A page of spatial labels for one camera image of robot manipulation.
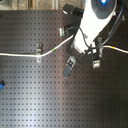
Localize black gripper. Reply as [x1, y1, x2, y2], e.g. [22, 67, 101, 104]
[62, 43, 100, 78]

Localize white cable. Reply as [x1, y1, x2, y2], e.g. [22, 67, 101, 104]
[0, 34, 128, 58]

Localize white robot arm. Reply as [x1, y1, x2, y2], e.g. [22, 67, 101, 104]
[62, 0, 122, 78]

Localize black perforated breadboard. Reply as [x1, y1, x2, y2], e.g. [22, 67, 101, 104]
[0, 11, 128, 128]

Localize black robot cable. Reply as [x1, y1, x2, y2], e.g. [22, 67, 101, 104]
[78, 0, 126, 54]

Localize metal cable clip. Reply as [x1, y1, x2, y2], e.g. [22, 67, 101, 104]
[36, 43, 42, 63]

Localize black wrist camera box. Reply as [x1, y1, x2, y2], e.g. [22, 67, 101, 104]
[63, 4, 83, 17]

